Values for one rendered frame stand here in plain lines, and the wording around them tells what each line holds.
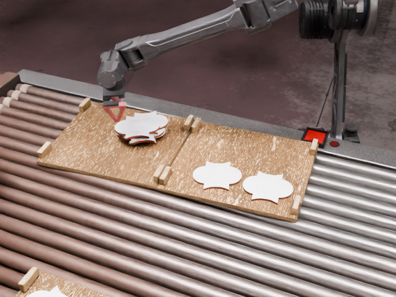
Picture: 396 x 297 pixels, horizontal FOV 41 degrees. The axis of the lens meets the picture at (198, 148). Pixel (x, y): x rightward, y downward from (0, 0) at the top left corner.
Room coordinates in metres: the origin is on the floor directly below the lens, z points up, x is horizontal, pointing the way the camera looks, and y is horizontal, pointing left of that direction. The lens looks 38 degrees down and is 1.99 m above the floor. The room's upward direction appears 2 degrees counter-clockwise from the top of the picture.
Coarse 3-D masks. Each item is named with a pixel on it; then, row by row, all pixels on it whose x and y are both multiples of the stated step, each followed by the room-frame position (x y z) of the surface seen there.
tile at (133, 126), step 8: (128, 120) 1.42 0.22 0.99; (136, 120) 1.42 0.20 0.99; (144, 120) 1.42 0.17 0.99; (152, 120) 1.42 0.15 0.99; (120, 128) 1.38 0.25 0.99; (128, 128) 1.38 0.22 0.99; (136, 128) 1.37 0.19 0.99; (144, 128) 1.37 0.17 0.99; (152, 128) 1.37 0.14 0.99; (128, 136) 1.34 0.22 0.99; (136, 136) 1.34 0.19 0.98; (144, 136) 1.34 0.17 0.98
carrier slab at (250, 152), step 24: (192, 144) 1.35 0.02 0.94; (216, 144) 1.34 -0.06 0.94; (240, 144) 1.34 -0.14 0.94; (264, 144) 1.33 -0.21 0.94; (288, 144) 1.33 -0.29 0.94; (192, 168) 1.23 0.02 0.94; (240, 168) 1.22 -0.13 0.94; (264, 168) 1.22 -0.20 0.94; (288, 168) 1.21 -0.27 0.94; (168, 192) 1.14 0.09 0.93; (192, 192) 1.12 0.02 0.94; (216, 192) 1.12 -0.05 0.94; (240, 192) 1.11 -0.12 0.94; (288, 216) 1.01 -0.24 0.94
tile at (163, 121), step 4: (152, 112) 1.48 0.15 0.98; (136, 116) 1.46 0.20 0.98; (148, 116) 1.45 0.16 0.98; (152, 116) 1.45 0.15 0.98; (156, 116) 1.45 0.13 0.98; (160, 116) 1.45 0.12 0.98; (164, 116) 1.45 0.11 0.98; (160, 120) 1.43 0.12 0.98; (164, 120) 1.43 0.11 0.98; (160, 124) 1.40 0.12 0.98; (164, 124) 1.40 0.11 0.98; (160, 128) 1.39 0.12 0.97; (156, 132) 1.36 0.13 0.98
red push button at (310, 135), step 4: (308, 132) 1.40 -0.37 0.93; (312, 132) 1.40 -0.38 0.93; (316, 132) 1.40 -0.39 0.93; (320, 132) 1.39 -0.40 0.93; (308, 136) 1.37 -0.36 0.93; (312, 136) 1.37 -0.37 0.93; (316, 136) 1.37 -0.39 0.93; (320, 136) 1.37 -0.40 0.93; (324, 136) 1.37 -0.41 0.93; (312, 140) 1.35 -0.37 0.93; (320, 140) 1.35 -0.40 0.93
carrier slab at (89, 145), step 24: (72, 120) 1.51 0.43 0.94; (96, 120) 1.50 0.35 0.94; (120, 120) 1.49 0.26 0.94; (168, 120) 1.48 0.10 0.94; (72, 144) 1.37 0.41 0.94; (96, 144) 1.36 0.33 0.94; (120, 144) 1.36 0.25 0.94; (144, 144) 1.35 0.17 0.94; (168, 144) 1.35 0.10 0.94; (72, 168) 1.25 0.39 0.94; (96, 168) 1.25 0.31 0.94; (120, 168) 1.24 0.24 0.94; (144, 168) 1.24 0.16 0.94
